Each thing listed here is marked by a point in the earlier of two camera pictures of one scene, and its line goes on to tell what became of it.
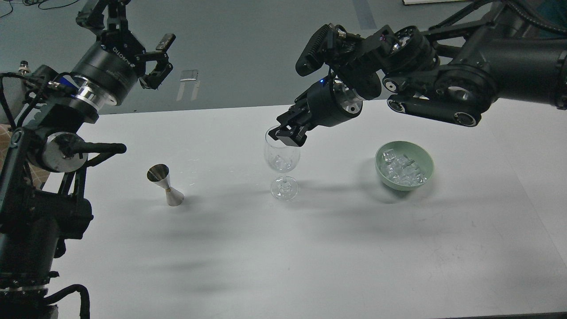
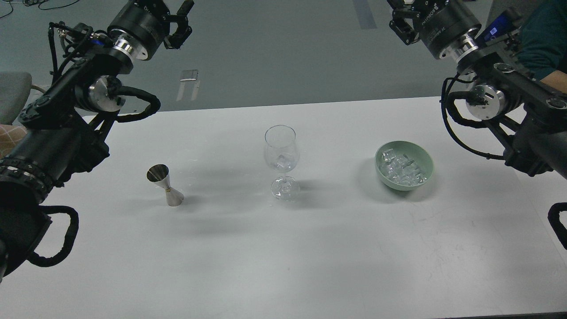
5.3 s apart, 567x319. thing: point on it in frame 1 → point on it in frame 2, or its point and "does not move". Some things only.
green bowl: [404, 165] does not move
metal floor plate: [188, 75] does not move
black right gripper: [328, 103] → [449, 27]
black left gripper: [110, 68] → [141, 25]
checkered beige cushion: [5, 137] does not move
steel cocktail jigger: [159, 174] does not move
